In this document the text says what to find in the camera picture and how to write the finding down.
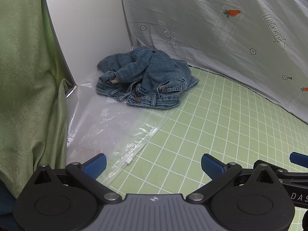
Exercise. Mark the white board panel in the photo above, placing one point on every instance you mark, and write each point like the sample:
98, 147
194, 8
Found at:
91, 28

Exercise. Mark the blue denim jeans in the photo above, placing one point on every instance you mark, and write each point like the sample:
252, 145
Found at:
154, 77

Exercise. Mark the clear plastic zip bag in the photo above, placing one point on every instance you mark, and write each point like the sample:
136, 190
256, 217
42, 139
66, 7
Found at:
108, 125

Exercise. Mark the grey printed sheet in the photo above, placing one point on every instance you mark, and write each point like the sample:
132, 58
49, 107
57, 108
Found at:
216, 24

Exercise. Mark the green checked bed sheet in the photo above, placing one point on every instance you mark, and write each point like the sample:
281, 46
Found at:
216, 125

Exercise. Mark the green curtain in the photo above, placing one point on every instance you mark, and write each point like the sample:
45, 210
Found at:
26, 77

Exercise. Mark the dark blue cloth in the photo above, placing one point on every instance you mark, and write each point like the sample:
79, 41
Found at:
6, 204

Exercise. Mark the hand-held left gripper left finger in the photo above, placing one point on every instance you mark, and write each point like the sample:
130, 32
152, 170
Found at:
95, 164

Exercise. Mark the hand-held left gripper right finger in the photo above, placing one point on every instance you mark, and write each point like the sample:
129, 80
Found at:
211, 166

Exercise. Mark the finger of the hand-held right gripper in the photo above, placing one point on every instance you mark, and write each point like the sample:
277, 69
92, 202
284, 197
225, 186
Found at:
294, 174
299, 158

